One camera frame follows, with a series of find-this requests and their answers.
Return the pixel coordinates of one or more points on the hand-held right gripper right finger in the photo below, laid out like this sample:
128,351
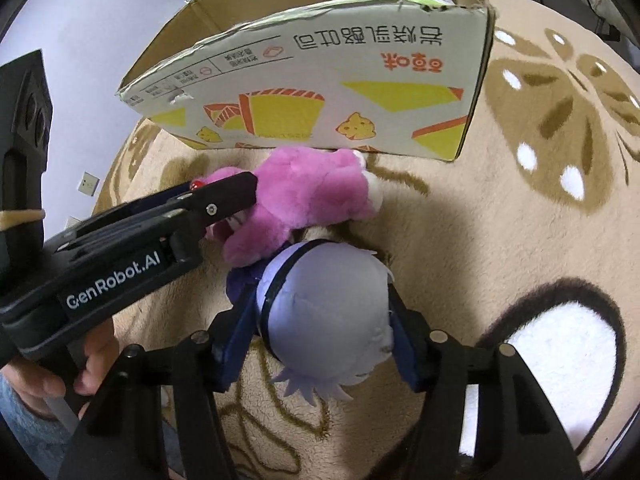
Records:
407,355

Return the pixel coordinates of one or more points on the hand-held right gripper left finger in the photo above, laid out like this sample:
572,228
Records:
232,355

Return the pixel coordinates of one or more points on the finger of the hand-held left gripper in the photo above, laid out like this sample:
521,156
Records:
225,195

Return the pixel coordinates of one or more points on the pink bear plush toy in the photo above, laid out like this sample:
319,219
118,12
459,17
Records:
310,190

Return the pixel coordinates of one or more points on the lavender plush doll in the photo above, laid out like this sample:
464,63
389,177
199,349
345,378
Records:
325,310

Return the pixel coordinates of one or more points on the printed cardboard box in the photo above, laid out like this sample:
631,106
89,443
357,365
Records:
375,60

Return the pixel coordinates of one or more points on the person's left forearm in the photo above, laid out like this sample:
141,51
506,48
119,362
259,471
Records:
25,435

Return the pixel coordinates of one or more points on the person's left hand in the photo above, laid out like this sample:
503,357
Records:
30,385

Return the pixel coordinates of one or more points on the white wall socket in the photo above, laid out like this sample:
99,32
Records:
75,223
88,183

